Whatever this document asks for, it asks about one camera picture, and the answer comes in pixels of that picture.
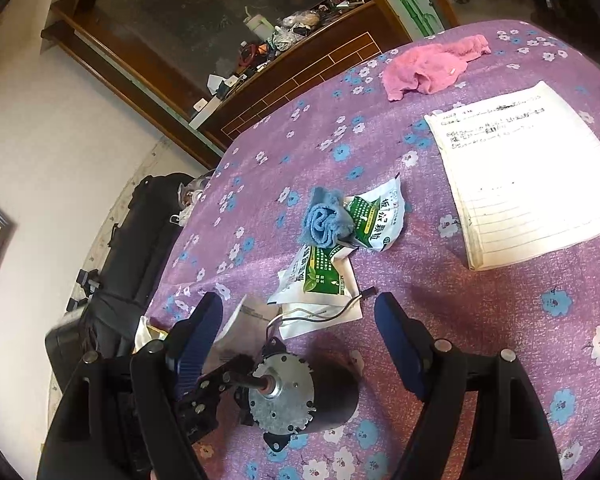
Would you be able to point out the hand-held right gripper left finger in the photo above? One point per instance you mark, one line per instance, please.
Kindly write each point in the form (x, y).
(200, 335)

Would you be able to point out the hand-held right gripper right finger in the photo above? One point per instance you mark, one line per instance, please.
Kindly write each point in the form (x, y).
(400, 345)

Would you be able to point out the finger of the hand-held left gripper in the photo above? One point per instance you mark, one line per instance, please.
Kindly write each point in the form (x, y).
(215, 385)

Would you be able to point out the printed paper sheet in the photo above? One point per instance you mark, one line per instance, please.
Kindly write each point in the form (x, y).
(245, 317)

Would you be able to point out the yellow white bag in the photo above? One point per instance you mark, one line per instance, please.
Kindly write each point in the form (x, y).
(147, 332)

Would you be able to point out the plain white packet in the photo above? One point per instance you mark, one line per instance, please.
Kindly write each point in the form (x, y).
(325, 317)

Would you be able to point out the purple floral blanket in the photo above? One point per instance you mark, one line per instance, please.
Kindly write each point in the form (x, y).
(480, 310)

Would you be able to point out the black case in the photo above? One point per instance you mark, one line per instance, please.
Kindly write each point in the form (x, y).
(65, 345)

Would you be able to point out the green white packet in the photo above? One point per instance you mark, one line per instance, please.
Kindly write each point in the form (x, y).
(375, 215)
(315, 275)

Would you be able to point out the black padded seat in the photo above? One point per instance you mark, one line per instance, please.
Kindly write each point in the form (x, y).
(130, 240)

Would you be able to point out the clear bag of metal parts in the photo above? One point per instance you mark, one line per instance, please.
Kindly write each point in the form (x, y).
(192, 195)

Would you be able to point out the blue rolled towel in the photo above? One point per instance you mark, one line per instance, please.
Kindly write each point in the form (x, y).
(325, 220)

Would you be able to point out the white lined notebook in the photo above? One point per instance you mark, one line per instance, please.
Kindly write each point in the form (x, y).
(520, 175)

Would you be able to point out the wooden glass cabinet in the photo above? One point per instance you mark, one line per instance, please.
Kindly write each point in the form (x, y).
(300, 80)

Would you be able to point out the pink towel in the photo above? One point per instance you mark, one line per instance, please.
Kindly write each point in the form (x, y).
(425, 70)

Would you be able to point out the clutter of small things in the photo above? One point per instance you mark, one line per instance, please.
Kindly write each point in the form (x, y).
(260, 55)

